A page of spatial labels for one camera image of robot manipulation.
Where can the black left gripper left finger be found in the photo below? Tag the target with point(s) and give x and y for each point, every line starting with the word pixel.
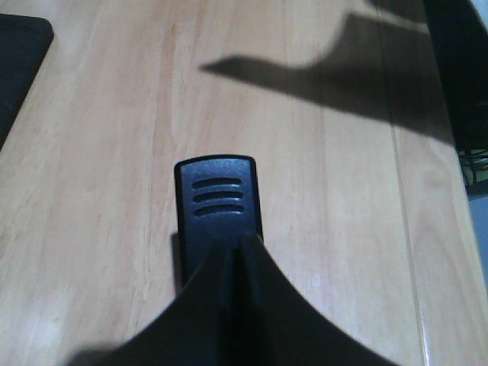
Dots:
pixel 202 326

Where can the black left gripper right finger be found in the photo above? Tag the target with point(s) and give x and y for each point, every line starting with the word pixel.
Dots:
pixel 272 324

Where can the black stapler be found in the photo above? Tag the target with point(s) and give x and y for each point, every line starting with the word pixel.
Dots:
pixel 216 198

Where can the wooden desk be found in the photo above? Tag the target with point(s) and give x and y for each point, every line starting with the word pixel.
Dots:
pixel 339 103

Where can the black monitor stand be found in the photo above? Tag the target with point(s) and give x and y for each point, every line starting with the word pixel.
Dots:
pixel 24 43

